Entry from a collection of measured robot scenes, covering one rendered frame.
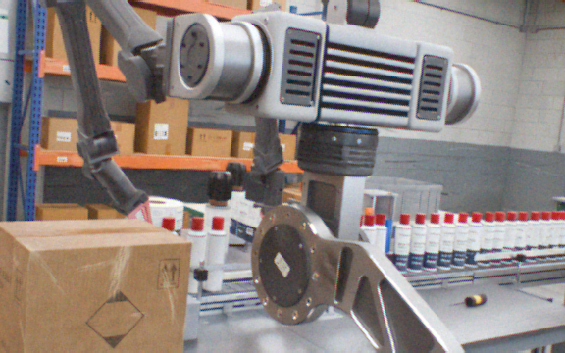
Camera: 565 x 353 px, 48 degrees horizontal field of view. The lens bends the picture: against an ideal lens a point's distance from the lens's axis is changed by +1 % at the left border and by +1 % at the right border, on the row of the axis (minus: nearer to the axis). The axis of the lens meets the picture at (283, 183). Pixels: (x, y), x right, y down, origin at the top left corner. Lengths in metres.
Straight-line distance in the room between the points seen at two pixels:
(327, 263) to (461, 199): 8.70
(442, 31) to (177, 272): 7.99
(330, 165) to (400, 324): 0.29
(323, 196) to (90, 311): 0.45
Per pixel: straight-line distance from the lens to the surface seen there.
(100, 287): 1.18
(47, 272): 1.14
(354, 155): 1.04
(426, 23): 8.78
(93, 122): 1.51
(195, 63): 0.93
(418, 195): 4.01
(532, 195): 10.18
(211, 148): 5.91
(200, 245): 1.70
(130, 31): 1.16
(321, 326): 1.74
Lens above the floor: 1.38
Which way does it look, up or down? 6 degrees down
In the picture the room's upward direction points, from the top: 6 degrees clockwise
